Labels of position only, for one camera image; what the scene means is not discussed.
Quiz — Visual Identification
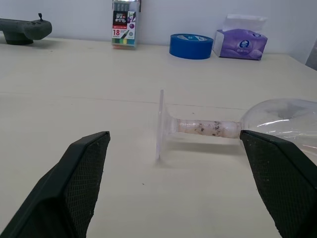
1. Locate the purple tissue pack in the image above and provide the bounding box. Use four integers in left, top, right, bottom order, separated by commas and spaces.
212, 14, 269, 61

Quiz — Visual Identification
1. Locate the grey handheld game controller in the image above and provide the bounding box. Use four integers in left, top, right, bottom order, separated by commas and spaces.
0, 13, 53, 46

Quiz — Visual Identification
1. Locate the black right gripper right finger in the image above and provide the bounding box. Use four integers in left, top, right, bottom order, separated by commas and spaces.
239, 129, 317, 238

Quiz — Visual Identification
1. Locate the blue tape roll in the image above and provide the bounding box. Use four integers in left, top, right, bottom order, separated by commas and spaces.
169, 33, 214, 60

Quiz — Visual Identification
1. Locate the marker pen set box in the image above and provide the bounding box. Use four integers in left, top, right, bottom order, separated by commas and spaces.
111, 0, 140, 50

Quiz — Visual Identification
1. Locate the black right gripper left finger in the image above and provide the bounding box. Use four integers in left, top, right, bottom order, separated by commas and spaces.
0, 131, 111, 238

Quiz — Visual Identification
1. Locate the clear plastic wine glass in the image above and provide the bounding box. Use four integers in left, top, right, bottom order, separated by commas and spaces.
155, 89, 317, 170

